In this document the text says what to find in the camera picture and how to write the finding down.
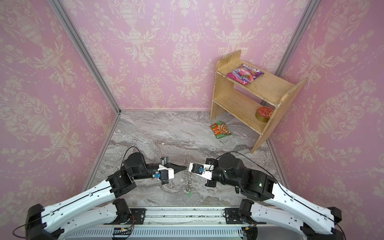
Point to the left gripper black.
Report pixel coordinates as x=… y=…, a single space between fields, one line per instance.
x=164 y=161

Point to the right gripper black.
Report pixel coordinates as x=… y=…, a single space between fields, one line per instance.
x=209 y=173

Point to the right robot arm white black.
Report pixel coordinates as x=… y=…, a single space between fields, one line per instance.
x=267 y=201

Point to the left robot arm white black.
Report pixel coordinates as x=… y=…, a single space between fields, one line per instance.
x=101 y=204

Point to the green orange snack packet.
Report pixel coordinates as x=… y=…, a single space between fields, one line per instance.
x=220 y=129

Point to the red round tin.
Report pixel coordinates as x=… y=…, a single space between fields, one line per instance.
x=263 y=114

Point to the wooden shelf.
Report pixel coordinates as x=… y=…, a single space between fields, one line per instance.
x=242 y=101

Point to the pink snack bag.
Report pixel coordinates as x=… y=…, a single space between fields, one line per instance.
x=245 y=74

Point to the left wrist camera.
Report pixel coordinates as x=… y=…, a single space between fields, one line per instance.
x=164 y=175

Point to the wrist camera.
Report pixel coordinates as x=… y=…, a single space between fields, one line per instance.
x=205 y=171
x=164 y=175

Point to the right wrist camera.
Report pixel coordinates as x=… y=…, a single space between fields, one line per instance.
x=205 y=171

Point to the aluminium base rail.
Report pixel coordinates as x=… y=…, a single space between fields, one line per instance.
x=187 y=223

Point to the aluminium corner post left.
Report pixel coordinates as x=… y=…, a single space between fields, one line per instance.
x=75 y=36

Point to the aluminium corner post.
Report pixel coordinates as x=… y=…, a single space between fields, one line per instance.
x=308 y=13
x=75 y=36

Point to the aluminium corner post right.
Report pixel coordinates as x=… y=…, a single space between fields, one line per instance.
x=308 y=13

